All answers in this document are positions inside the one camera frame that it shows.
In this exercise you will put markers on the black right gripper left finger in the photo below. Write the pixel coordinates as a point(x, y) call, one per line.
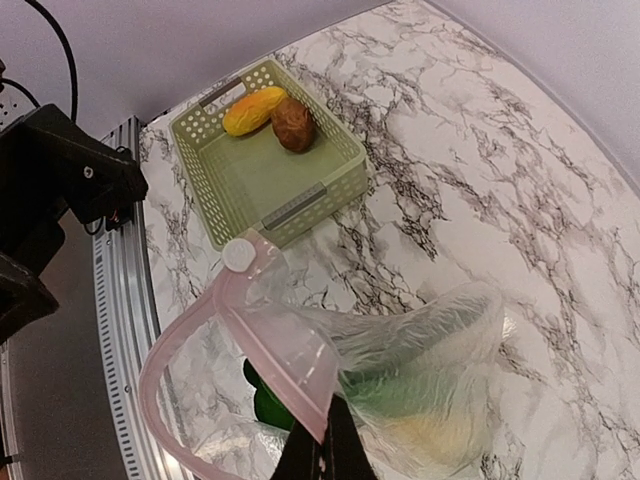
point(302, 457)

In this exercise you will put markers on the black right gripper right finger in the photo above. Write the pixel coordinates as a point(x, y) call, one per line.
point(343, 455)

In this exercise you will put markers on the dark green cucumber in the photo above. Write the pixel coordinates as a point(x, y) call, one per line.
point(267, 407)

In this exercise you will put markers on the clear zip top bag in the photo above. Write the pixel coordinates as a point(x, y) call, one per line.
point(198, 405)

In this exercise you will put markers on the green white bok choy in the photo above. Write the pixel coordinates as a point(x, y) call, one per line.
point(433, 361)

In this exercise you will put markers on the beige perforated plastic basket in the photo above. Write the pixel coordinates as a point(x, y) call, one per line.
point(253, 182)

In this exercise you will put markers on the brown potato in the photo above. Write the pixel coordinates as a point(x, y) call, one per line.
point(293, 125)

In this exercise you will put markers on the orange yellow mango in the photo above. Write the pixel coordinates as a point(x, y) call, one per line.
point(252, 111)

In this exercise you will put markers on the yellow lemon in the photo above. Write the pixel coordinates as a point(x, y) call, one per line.
point(450, 440)

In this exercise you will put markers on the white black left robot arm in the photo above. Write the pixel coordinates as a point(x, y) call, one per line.
point(50, 166)

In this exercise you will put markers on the aluminium front rail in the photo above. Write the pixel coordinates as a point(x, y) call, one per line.
point(128, 325)

